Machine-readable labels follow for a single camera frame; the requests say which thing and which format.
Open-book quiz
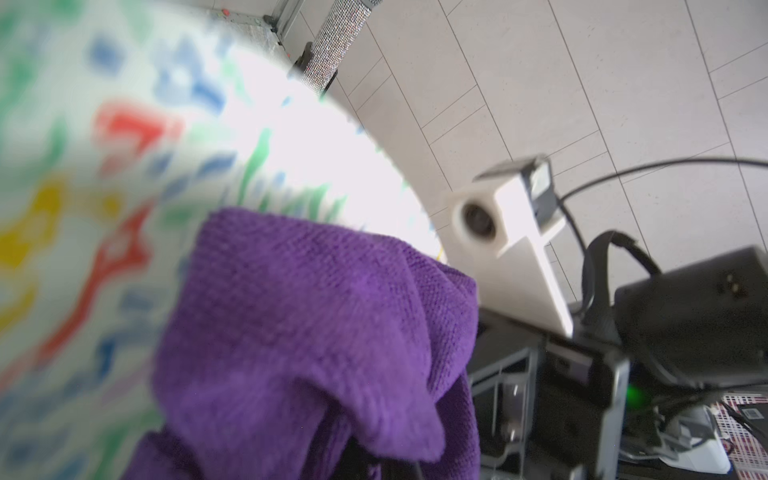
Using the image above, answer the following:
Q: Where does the white plaid striped plate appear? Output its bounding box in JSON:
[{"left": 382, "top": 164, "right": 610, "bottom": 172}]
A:
[{"left": 716, "top": 393, "right": 767, "bottom": 479}]

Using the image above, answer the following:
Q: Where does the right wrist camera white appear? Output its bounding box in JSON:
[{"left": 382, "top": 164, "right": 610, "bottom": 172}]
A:
[{"left": 445, "top": 155, "right": 574, "bottom": 338}]

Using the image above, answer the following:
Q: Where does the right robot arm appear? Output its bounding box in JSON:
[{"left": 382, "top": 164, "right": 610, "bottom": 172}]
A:
[{"left": 468, "top": 231, "right": 767, "bottom": 479}]

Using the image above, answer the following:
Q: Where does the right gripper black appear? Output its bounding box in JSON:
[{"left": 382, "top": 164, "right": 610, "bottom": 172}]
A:
[{"left": 467, "top": 309, "right": 630, "bottom": 479}]

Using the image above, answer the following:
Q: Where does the glitter microphone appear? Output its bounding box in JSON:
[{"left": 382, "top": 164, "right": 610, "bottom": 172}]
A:
[{"left": 296, "top": 0, "right": 382, "bottom": 95}]

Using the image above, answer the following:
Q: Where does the colourful squiggle pattern plate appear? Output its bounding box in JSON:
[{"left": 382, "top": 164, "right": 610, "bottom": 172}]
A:
[{"left": 1, "top": 1, "right": 442, "bottom": 479}]

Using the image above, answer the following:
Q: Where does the purple microfibre cloth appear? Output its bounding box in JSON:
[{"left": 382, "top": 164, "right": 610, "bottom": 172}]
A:
[{"left": 124, "top": 208, "right": 480, "bottom": 479}]

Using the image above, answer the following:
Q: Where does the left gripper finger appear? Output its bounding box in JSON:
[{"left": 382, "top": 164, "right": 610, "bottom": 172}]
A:
[{"left": 383, "top": 459, "right": 423, "bottom": 480}]

